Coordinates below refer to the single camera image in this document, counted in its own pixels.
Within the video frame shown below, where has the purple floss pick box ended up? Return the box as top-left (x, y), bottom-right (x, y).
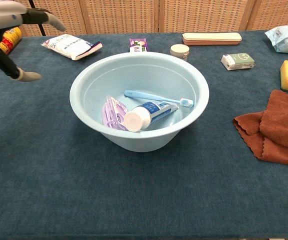
top-left (101, 96), bottom-right (129, 131)

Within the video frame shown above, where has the light blue toothbrush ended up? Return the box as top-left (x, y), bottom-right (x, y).
top-left (123, 89), bottom-right (194, 108)

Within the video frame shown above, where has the blue white toothpaste tube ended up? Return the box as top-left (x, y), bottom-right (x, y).
top-left (123, 100), bottom-right (179, 133)

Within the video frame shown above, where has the yellow bottle red label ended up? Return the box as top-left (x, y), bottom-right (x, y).
top-left (0, 26), bottom-right (23, 66)

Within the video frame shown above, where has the white tissue packet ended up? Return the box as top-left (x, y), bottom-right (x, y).
top-left (41, 33), bottom-right (103, 62)

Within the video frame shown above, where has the black tripod stand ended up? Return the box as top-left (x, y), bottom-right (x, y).
top-left (28, 0), bottom-right (46, 37)

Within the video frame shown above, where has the woven folding screen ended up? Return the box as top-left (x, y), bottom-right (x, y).
top-left (5, 0), bottom-right (288, 37)

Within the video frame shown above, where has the purple toothpaste carton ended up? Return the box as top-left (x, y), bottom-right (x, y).
top-left (129, 37), bottom-right (149, 53)

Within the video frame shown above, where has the light blue plastic basin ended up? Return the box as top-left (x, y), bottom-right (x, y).
top-left (69, 51), bottom-right (210, 153)

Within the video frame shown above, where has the small white cream jar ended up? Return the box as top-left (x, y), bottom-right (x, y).
top-left (170, 43), bottom-right (190, 62)

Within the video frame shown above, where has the long beige pink case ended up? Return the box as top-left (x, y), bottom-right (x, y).
top-left (182, 32), bottom-right (242, 46)

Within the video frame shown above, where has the teal fabric table cover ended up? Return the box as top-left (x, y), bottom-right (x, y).
top-left (0, 29), bottom-right (288, 240)

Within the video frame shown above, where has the green white tissue pack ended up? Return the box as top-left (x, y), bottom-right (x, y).
top-left (220, 52), bottom-right (256, 72)

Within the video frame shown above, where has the light blue wet wipes pack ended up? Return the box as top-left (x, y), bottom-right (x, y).
top-left (264, 23), bottom-right (288, 56)

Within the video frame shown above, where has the brown cloth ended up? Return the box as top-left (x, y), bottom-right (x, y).
top-left (232, 89), bottom-right (288, 166)

